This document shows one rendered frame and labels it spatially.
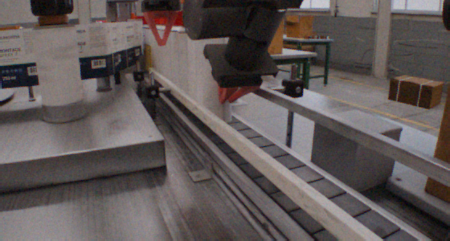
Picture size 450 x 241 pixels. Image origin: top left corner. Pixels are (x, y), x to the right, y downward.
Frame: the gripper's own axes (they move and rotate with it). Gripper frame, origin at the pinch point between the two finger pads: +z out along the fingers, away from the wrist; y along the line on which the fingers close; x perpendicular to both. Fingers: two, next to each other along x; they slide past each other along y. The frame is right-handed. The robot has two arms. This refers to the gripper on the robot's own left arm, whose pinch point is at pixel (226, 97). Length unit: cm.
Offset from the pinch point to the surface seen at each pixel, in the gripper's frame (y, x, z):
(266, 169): 4.1, 17.7, -9.4
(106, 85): 17.7, -29.1, 27.0
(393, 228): -3.2, 29.0, -14.7
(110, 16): 14, -63, 29
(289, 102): -2.8, 9.7, -10.2
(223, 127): 3.9, 7.6, -3.0
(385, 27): -507, -292, 192
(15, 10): 197, -641, 409
